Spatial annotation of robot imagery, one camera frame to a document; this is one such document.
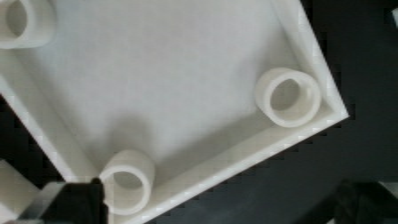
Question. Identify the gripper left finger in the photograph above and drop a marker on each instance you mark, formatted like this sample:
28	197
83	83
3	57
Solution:
68	204

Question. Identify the white square tabletop with sockets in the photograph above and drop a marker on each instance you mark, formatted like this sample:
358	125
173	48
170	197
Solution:
168	88

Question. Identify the white U-shaped obstacle fence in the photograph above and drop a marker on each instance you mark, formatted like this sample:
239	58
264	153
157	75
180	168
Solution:
17	192

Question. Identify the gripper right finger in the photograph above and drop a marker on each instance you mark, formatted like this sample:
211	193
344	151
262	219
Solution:
360	204

